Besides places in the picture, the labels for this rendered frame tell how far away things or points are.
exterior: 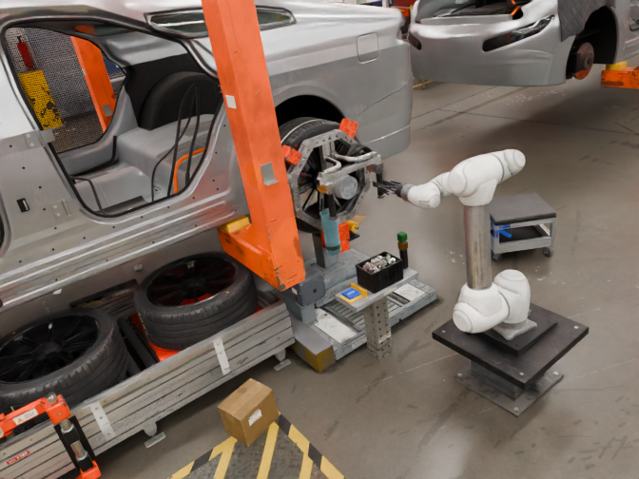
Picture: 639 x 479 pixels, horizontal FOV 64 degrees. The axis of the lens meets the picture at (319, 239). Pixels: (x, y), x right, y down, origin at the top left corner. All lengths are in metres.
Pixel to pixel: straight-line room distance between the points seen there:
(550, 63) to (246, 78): 3.29
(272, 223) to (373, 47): 1.40
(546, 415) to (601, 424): 0.22
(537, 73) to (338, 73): 2.30
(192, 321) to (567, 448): 1.80
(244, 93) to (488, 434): 1.82
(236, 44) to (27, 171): 1.08
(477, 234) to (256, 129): 1.03
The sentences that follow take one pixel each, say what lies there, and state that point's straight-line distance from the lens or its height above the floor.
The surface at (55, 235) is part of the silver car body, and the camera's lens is 2.68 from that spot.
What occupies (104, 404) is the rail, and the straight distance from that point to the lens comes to 2.57.
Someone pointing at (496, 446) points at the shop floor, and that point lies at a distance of 2.49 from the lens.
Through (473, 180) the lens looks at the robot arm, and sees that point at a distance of 2.02.
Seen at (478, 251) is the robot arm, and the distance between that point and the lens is 2.17.
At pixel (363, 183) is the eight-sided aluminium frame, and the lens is 3.08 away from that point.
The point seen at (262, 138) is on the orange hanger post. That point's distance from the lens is 2.30.
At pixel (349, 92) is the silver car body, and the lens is 3.21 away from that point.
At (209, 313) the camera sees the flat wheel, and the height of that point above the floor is 0.47.
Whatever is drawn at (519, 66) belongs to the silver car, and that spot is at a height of 0.95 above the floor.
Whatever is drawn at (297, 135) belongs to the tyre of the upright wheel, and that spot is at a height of 1.15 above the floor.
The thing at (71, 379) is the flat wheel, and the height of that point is 0.48.
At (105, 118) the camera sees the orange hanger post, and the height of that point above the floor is 1.08.
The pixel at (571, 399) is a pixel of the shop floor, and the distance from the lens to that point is 2.73.
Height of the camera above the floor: 1.89
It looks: 27 degrees down
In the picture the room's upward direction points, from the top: 9 degrees counter-clockwise
